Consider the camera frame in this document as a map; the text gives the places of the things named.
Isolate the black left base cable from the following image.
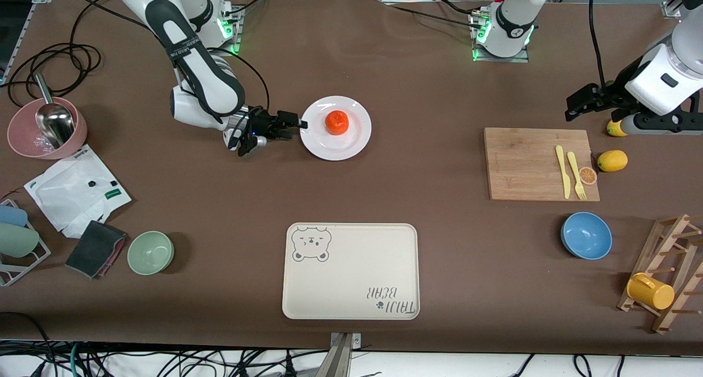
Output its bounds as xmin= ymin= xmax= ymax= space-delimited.
xmin=384 ymin=1 xmax=479 ymax=27

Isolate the white plastic bag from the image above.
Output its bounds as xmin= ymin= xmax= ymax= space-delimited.
xmin=24 ymin=145 xmax=132 ymax=239

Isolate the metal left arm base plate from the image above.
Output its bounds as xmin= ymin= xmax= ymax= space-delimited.
xmin=471 ymin=9 xmax=531 ymax=63

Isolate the dark grey folded cloth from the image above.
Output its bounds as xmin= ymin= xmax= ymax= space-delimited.
xmin=65 ymin=220 xmax=128 ymax=280

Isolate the pale green cup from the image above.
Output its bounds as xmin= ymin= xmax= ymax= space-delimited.
xmin=0 ymin=223 xmax=40 ymax=258

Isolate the light blue cup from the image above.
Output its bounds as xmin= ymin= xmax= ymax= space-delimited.
xmin=0 ymin=204 xmax=28 ymax=228

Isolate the yellow plastic knife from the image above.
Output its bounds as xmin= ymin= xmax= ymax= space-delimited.
xmin=555 ymin=145 xmax=572 ymax=199

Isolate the wooden cutting board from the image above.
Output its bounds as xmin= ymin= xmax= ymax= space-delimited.
xmin=483 ymin=127 xmax=600 ymax=202

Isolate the pink bowl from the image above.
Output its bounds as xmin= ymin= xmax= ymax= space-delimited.
xmin=7 ymin=97 xmax=88 ymax=160

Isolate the cream bear print tray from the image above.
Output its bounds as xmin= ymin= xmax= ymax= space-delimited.
xmin=282 ymin=223 xmax=421 ymax=320

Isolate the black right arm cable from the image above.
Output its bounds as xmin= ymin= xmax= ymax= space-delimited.
xmin=208 ymin=46 xmax=271 ymax=113

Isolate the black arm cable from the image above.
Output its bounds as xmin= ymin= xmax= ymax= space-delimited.
xmin=208 ymin=46 xmax=271 ymax=113
xmin=589 ymin=0 xmax=608 ymax=90

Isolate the yellow mug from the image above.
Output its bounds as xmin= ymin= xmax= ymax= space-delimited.
xmin=627 ymin=273 xmax=675 ymax=311

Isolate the blue bowl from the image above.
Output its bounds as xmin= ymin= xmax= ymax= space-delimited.
xmin=560 ymin=212 xmax=613 ymax=260

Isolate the yellow plastic fork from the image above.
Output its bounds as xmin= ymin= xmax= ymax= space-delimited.
xmin=566 ymin=151 xmax=587 ymax=201

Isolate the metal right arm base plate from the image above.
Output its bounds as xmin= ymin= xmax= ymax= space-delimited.
xmin=183 ymin=6 xmax=243 ymax=57

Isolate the metal scoop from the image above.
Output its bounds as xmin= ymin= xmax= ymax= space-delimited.
xmin=34 ymin=73 xmax=76 ymax=147

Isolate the white wire cup rack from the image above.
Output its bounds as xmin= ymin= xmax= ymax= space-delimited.
xmin=0 ymin=198 xmax=52 ymax=287

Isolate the orange mandarin fruit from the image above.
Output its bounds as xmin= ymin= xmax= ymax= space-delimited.
xmin=325 ymin=110 xmax=350 ymax=136

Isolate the pale green bowl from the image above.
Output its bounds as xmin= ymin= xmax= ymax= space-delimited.
xmin=127 ymin=231 xmax=175 ymax=276

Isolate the white round plate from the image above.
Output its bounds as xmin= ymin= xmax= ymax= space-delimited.
xmin=299 ymin=95 xmax=373 ymax=162

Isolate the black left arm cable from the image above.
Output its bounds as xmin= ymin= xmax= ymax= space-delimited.
xmin=589 ymin=0 xmax=608 ymax=90

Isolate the wooden peg mug rack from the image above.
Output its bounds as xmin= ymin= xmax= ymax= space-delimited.
xmin=617 ymin=213 xmax=703 ymax=335

